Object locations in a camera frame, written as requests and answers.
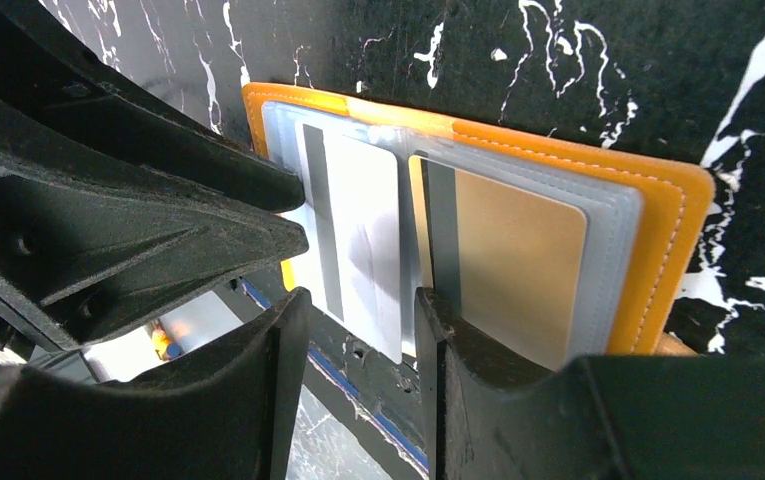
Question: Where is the silver white credit card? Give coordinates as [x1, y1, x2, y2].
[288, 123, 402, 362]

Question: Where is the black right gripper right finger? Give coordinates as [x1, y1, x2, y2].
[415, 288, 765, 479]

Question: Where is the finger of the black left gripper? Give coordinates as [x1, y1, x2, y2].
[0, 1, 305, 213]
[0, 129, 308, 351]

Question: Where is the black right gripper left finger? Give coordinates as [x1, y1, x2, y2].
[0, 287, 311, 479]

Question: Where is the orange leather card holder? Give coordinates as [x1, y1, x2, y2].
[241, 82, 715, 355]

